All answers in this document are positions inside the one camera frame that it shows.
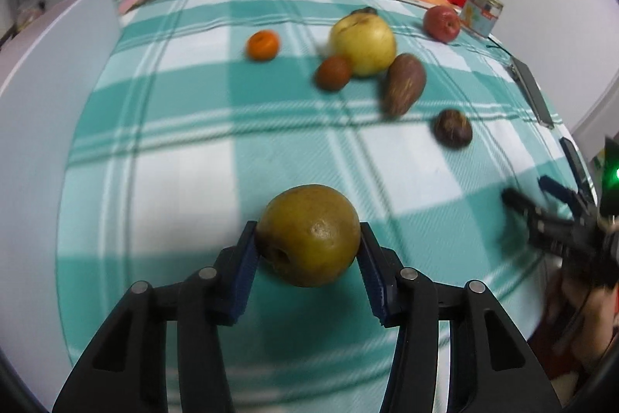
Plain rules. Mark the green checked tablecloth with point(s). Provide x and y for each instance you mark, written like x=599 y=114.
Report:
x=193 y=151

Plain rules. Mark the black flat device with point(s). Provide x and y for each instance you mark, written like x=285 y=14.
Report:
x=575 y=164

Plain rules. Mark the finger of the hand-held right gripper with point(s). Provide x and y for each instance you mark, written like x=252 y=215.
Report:
x=524 y=206
x=563 y=193

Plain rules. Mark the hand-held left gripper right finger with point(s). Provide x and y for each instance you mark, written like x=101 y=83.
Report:
x=370 y=268

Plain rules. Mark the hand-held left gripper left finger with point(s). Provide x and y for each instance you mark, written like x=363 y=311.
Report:
x=246 y=263

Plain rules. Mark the person's right hand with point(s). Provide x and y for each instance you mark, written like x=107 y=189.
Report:
x=597 y=326

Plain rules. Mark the large yellow apple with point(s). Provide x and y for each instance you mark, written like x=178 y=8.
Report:
x=362 y=43

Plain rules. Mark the dark brown round fruit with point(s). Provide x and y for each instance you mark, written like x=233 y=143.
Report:
x=453 y=128

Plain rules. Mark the orange tangerine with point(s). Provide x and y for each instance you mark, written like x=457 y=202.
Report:
x=263 y=45

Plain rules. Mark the brown sweet potato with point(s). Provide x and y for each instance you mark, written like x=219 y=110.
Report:
x=404 y=86

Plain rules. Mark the black phone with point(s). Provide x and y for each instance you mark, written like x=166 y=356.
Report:
x=532 y=91

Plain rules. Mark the brown-green pear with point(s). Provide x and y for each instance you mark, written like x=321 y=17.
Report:
x=309 y=234

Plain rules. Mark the red apple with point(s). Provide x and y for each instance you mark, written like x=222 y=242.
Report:
x=441 y=23

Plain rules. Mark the small reddish-brown fruit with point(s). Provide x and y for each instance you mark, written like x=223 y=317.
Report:
x=333 y=73

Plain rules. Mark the eyeglasses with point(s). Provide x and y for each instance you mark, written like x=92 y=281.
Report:
x=498 y=47

